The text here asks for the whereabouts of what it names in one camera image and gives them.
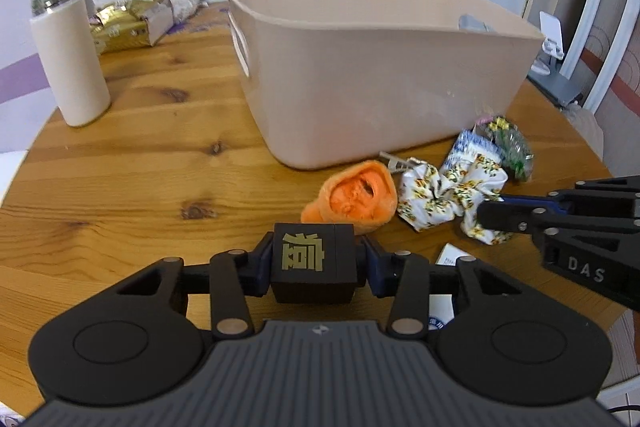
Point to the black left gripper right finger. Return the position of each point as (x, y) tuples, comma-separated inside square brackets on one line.
[(485, 300)]

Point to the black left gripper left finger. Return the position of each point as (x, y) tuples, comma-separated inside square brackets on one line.
[(151, 303)]

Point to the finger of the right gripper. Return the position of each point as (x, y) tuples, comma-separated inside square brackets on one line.
[(503, 216), (603, 195)]

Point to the green candy bag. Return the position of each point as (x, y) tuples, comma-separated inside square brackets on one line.
[(517, 157)]

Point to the floral white scrunchie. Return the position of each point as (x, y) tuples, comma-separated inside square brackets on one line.
[(428, 197)]

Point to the blue white patterned box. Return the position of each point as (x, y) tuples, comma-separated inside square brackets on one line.
[(466, 149)]

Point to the black cube with gold character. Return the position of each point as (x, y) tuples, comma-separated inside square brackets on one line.
[(314, 263)]

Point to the grey laptop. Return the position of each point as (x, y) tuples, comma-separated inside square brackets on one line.
[(559, 90)]

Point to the silver metal hair clip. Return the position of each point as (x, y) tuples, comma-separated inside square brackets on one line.
[(395, 164)]

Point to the white phone stand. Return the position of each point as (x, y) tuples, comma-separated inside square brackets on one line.
[(552, 49)]

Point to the beige plastic storage bin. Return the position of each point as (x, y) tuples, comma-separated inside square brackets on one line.
[(330, 81)]

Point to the gold tissue box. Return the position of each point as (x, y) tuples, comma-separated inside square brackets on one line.
[(130, 24)]

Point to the white thermos bottle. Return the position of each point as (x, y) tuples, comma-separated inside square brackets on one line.
[(62, 36)]

